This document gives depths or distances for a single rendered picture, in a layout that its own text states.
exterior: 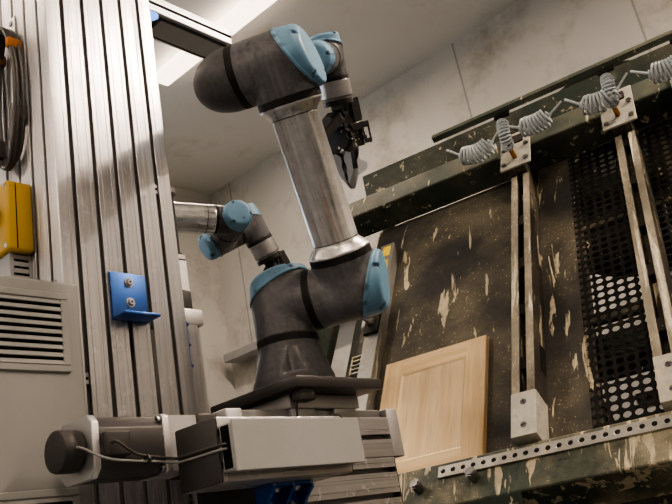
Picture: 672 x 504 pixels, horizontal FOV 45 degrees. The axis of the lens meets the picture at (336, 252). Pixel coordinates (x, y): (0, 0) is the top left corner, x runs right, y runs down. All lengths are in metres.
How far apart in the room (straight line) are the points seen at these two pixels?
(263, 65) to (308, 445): 0.63
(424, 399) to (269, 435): 1.06
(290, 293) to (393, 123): 4.61
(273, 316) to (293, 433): 0.34
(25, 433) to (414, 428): 1.14
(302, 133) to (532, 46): 4.20
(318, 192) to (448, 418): 0.86
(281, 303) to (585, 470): 0.73
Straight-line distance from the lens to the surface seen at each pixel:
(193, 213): 2.04
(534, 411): 1.92
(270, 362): 1.46
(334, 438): 1.26
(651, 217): 2.22
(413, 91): 6.00
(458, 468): 1.94
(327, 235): 1.44
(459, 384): 2.16
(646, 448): 1.79
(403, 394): 2.24
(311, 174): 1.43
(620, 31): 5.30
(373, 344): 2.41
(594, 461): 1.81
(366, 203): 2.91
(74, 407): 1.31
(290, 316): 1.48
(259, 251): 2.22
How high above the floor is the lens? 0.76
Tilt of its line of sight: 20 degrees up
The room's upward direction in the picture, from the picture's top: 11 degrees counter-clockwise
